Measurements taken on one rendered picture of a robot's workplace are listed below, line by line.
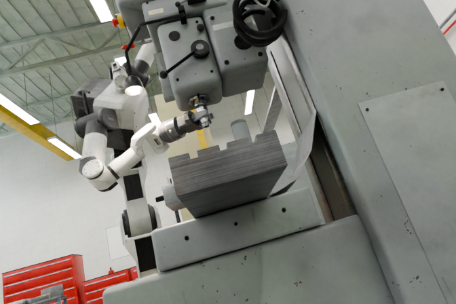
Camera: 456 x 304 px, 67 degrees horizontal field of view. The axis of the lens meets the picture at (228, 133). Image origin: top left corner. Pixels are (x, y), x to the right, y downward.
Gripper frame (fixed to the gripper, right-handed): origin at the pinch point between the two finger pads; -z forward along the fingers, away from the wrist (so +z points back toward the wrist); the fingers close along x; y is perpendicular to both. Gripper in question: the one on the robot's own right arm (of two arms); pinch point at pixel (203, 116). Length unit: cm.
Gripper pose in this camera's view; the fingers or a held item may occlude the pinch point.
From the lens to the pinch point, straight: 133.3
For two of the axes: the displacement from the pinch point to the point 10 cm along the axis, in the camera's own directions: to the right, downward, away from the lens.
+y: 2.6, 9.1, -3.3
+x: 4.1, 2.0, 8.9
